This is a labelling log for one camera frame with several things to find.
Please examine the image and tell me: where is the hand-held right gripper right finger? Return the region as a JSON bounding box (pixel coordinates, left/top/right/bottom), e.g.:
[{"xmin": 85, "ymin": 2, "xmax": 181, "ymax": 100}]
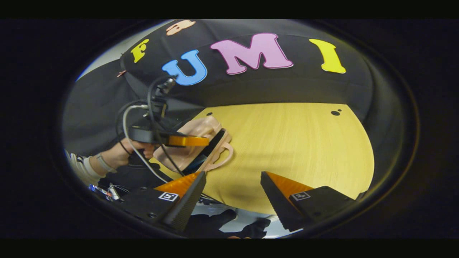
[{"xmin": 260, "ymin": 171, "xmax": 359, "ymax": 232}]

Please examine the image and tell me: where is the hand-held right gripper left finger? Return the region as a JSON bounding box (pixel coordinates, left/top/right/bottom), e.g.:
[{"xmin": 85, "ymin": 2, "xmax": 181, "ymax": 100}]
[{"xmin": 119, "ymin": 171, "xmax": 208, "ymax": 232}]

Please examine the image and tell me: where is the pink suitcase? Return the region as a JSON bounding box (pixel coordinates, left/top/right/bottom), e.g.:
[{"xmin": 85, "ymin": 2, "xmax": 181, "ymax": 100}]
[{"xmin": 152, "ymin": 115, "xmax": 235, "ymax": 173}]

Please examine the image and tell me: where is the person's black shoe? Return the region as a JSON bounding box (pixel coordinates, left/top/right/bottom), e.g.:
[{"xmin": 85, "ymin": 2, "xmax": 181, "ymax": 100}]
[
  {"xmin": 238, "ymin": 218, "xmax": 271, "ymax": 239},
  {"xmin": 186, "ymin": 209, "xmax": 237, "ymax": 238}
]

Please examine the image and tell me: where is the small colourful object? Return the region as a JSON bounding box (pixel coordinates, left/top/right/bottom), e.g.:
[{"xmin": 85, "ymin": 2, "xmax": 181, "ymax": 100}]
[{"xmin": 89, "ymin": 183, "xmax": 121, "ymax": 201}]

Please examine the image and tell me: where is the black backdrop cloth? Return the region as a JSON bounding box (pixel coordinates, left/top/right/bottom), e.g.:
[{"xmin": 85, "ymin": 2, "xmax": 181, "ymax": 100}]
[{"xmin": 63, "ymin": 20, "xmax": 398, "ymax": 158}]

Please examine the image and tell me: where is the black cable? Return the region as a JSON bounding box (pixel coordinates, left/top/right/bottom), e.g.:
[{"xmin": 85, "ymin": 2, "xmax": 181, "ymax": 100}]
[{"xmin": 115, "ymin": 75, "xmax": 188, "ymax": 177}]

